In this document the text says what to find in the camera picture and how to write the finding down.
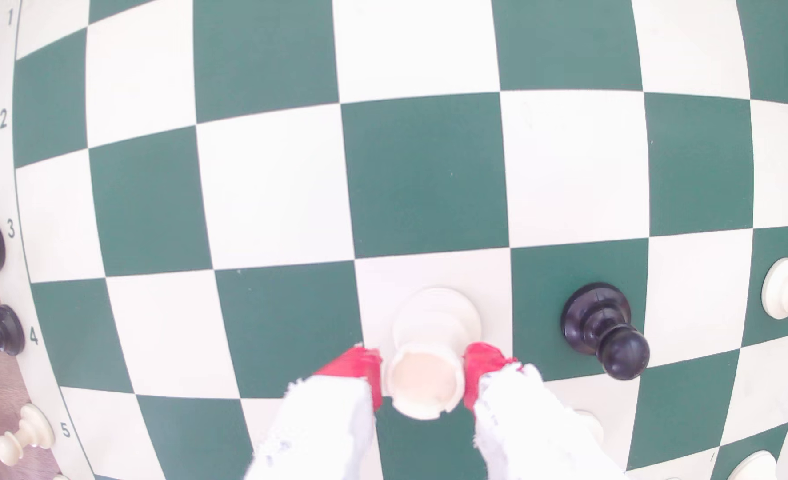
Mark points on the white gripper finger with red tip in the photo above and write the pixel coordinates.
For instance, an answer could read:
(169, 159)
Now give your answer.
(327, 426)
(527, 426)

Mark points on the white chess rook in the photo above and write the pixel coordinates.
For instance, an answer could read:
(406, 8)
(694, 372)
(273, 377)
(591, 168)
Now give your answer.
(434, 323)

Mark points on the white chess piece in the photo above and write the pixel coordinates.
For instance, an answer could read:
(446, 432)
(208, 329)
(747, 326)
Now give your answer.
(755, 466)

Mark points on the green and white chessboard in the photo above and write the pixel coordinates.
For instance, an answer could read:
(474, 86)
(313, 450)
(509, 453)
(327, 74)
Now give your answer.
(427, 173)

